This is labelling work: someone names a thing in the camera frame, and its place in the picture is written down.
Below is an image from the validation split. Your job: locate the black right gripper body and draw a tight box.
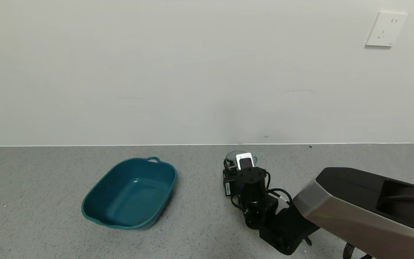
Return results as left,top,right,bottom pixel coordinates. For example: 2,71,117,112
223,169,242,196

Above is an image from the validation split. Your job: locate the translucent blue handled cup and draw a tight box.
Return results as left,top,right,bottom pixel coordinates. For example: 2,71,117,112
225,151,258,171

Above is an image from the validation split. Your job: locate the teal plastic basin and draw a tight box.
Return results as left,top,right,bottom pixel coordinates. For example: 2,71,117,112
81,156,178,231

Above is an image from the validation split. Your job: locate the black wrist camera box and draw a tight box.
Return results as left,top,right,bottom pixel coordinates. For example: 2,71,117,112
223,169,238,197

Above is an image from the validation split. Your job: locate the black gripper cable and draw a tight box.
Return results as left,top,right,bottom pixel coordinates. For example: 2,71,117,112
264,172,294,207

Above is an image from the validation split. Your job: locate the braided arm cable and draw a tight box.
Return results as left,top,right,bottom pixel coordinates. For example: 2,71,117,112
343,243,373,259

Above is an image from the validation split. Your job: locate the white wall socket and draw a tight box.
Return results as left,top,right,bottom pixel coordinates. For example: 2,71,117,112
365,12,408,47

